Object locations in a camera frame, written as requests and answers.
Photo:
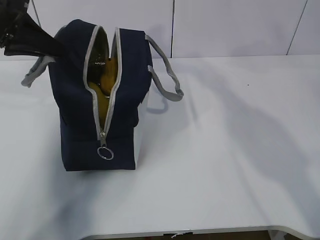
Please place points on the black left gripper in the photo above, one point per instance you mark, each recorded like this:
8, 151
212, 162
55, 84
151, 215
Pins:
20, 35

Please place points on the yellow pear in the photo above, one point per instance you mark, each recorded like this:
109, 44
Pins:
109, 76

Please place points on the yellow banana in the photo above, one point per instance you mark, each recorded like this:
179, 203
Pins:
103, 98

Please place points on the navy blue lunch bag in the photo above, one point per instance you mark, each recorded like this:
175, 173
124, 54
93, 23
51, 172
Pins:
86, 145

